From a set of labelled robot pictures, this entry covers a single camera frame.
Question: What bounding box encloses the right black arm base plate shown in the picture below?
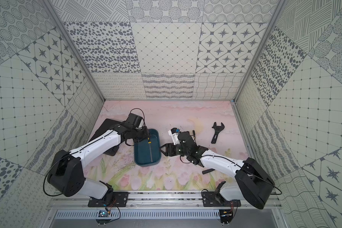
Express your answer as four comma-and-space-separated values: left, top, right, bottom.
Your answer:
201, 191, 241, 207

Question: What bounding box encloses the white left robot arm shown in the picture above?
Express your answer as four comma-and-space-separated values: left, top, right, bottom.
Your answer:
46, 124, 149, 204

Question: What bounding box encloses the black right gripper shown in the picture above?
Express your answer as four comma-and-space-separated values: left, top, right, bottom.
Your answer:
158, 142, 190, 157

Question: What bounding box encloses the teal plastic storage box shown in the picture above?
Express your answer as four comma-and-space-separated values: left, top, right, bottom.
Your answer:
134, 129, 161, 167

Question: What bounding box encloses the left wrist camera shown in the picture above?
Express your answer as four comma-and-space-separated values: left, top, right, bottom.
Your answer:
125, 113, 144, 128

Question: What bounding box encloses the hammer with black handle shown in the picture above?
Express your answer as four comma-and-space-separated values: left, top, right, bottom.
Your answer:
202, 169, 215, 175

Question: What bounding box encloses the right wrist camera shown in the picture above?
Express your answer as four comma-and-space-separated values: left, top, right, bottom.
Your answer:
168, 128, 180, 145

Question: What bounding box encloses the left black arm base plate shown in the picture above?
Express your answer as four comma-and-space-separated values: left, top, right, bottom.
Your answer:
87, 192, 129, 208

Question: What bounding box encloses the black adjustable wrench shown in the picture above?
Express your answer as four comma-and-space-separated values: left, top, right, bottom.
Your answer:
211, 122, 225, 144

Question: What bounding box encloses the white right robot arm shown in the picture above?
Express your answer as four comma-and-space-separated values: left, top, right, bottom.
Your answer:
161, 128, 275, 210

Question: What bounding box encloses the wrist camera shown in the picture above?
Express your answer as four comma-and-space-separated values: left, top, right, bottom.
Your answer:
125, 113, 144, 128
168, 128, 180, 145

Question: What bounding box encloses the aluminium mounting rail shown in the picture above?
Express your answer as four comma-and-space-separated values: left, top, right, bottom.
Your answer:
47, 190, 283, 210

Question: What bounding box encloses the white slotted cable duct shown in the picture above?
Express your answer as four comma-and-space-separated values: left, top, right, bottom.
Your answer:
55, 209, 219, 220

